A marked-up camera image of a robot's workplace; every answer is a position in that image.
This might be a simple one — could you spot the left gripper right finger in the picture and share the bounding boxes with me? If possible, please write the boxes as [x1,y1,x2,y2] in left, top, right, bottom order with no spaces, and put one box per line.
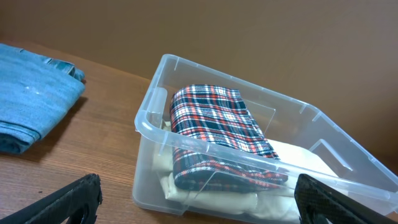
[294,174,397,224]

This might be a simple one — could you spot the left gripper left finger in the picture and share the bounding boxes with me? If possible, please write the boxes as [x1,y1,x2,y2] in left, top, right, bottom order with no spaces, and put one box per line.
[1,174,103,224]

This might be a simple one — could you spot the cream cloth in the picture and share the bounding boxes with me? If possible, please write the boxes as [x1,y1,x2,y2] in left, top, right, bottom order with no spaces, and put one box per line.
[151,119,340,222]

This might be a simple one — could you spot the red plaid shirt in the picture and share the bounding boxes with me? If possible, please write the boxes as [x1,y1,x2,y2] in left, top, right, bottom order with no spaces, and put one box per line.
[170,85,288,193]

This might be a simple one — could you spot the blue denim jeans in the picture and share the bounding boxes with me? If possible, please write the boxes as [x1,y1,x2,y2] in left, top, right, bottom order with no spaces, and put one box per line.
[1,44,85,154]

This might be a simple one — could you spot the clear plastic storage container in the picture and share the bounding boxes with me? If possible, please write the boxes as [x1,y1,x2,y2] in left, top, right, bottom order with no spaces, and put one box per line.
[132,54,397,223]

